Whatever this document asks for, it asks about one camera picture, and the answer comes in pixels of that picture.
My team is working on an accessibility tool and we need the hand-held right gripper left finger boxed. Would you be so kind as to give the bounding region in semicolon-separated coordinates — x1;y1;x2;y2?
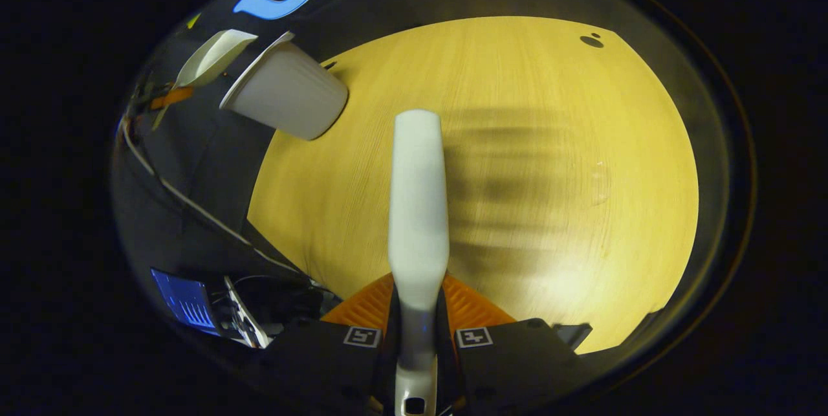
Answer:
257;272;397;416

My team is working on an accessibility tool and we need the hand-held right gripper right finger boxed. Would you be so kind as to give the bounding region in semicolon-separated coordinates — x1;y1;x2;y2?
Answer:
442;272;578;413

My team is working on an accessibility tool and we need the grey plastic dustpan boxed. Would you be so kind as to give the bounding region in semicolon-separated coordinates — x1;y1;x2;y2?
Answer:
173;29;259;89

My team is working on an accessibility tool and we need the white plastic garbage bin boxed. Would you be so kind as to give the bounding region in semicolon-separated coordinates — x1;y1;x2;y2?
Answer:
219;31;349;141

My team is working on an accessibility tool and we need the small grey broom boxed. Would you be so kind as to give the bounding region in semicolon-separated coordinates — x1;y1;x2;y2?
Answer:
387;109;450;416

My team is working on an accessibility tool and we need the white device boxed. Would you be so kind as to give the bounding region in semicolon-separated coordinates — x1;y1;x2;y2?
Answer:
222;276;274;349

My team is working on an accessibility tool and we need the open laptop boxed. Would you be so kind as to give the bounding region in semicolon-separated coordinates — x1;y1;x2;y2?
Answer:
150;267;222;337

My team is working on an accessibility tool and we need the white cable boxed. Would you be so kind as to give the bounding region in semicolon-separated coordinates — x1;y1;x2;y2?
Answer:
119;117;306;276

